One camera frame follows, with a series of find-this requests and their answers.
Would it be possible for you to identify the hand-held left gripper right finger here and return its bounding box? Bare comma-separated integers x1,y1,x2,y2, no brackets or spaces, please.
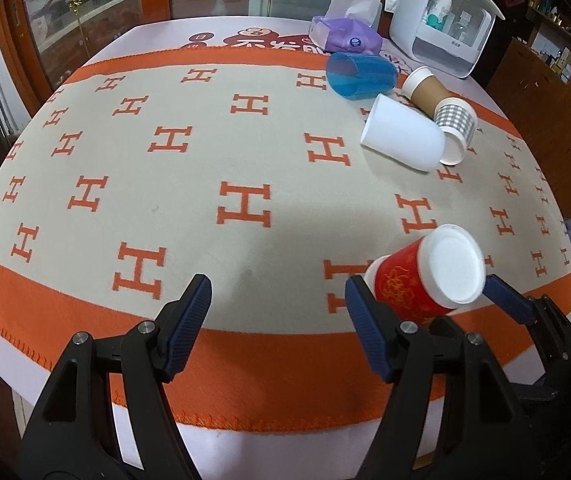
344,276,522,480

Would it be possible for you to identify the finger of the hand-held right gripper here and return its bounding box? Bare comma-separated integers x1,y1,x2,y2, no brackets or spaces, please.
483,274,571,362

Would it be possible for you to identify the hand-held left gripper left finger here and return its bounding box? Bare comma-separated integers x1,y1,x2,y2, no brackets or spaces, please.
18,274,213,480

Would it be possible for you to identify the red paper cup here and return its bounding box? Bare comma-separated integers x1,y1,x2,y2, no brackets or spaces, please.
365,224,487,330

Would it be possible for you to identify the grey checkered paper cup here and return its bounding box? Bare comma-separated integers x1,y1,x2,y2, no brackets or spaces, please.
433,99,479,167

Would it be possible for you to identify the white plastic cup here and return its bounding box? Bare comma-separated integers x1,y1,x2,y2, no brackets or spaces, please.
360,93,446,173

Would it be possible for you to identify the brown paper cup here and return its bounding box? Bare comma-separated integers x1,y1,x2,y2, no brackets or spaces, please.
401,66,453,118

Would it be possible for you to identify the blue translucent plastic cup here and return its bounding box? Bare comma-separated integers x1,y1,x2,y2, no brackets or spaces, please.
325,52,399,99

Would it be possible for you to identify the orange and beige patterned blanket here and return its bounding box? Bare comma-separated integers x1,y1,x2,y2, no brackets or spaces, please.
0,50,571,433

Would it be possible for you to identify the wooden side cabinet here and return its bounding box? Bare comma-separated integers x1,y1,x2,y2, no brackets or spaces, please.
485,35,571,221

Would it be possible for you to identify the clear small bottle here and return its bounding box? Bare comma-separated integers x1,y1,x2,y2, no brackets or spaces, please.
449,5,475,41

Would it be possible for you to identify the white printed tablecloth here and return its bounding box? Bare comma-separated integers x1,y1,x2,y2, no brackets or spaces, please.
0,15,571,480

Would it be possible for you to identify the purple tissue pack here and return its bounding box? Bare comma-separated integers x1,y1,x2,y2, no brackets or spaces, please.
308,16,383,56

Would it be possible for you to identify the teal and white bottle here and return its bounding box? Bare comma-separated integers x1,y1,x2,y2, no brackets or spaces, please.
424,0,455,29

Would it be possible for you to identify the white storage box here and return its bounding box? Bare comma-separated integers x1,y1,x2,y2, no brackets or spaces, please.
384,0,505,80

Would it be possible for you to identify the wooden glass door cabinet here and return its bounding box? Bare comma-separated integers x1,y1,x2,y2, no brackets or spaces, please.
0,0,391,92

